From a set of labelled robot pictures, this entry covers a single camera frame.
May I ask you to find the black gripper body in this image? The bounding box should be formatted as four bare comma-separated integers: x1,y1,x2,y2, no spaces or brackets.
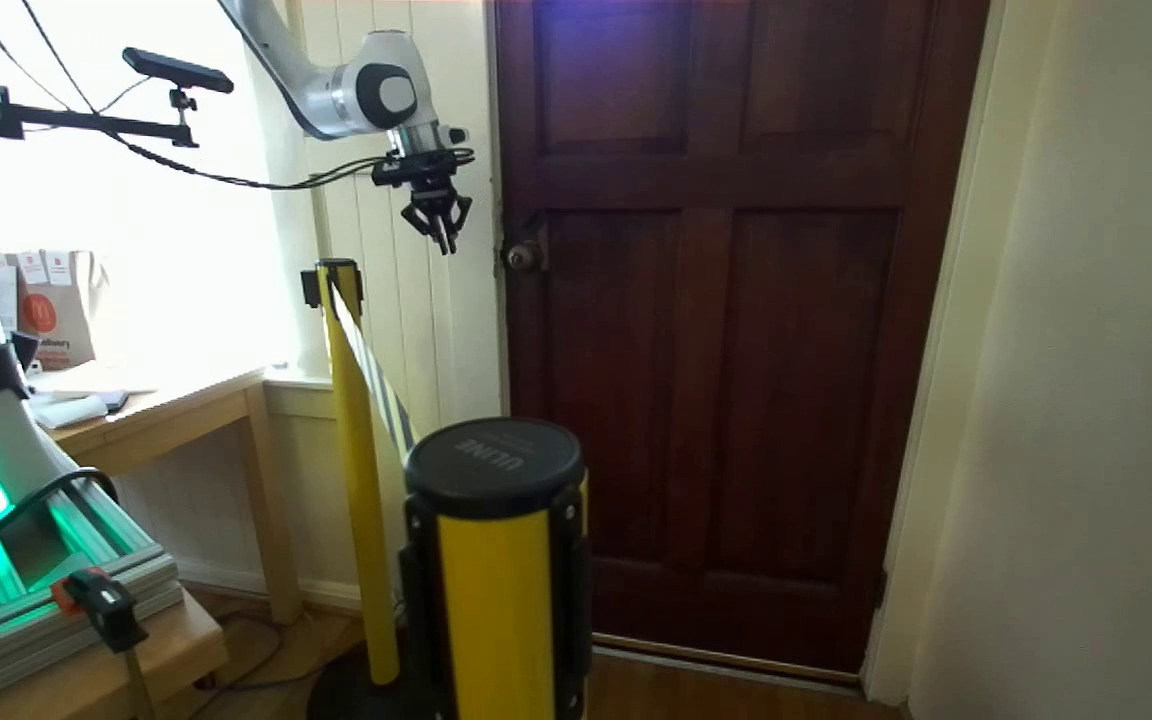
366,124,478,208

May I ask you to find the brass round door knob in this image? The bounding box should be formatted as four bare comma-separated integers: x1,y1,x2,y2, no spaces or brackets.
499,227,551,280

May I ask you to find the dark brown wooden door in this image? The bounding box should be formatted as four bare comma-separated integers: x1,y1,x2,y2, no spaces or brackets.
486,0,991,676

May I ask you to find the metal door threshold strip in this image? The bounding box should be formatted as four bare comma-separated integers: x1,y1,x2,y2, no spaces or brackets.
593,626,868,698

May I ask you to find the yellow black retractable belt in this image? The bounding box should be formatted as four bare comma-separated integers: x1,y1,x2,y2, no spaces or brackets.
329,284,420,472

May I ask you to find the light wooden table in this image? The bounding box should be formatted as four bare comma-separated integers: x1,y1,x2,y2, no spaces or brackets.
29,363,306,633

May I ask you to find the white box orange print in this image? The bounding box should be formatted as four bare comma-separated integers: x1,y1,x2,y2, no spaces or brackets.
0,243,108,374

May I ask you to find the flat papers stack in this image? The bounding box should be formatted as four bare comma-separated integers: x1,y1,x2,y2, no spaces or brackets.
23,385,154,435

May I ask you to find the black round stanchion base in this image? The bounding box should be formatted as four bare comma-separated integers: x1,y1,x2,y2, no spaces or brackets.
305,637,456,720

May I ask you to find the black orange clamp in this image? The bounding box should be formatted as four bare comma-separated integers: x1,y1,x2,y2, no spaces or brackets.
46,567,160,720

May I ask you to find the wooden robot platform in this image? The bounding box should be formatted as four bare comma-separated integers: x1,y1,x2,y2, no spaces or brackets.
0,589,230,720

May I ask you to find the white door frame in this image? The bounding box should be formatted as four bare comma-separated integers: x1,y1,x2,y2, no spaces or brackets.
464,0,515,420

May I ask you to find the black overhead cable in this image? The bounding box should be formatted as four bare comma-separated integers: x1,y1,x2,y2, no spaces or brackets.
0,0,388,194

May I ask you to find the black stereo camera bar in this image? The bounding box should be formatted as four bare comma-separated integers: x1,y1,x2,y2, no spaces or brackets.
118,42,239,97

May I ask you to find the thin yellow stanchion post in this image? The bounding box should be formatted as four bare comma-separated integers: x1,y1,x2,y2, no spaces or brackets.
297,254,405,693

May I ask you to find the yellow stanchion post black cap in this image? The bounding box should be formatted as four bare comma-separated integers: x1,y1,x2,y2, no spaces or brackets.
399,416,595,720

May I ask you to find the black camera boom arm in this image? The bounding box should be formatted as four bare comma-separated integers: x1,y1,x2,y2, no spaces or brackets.
0,85,203,152

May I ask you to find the black floor cable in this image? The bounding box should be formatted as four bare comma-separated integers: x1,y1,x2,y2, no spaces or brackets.
189,598,329,698

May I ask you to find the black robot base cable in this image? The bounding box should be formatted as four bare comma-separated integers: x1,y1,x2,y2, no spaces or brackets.
0,462,124,579

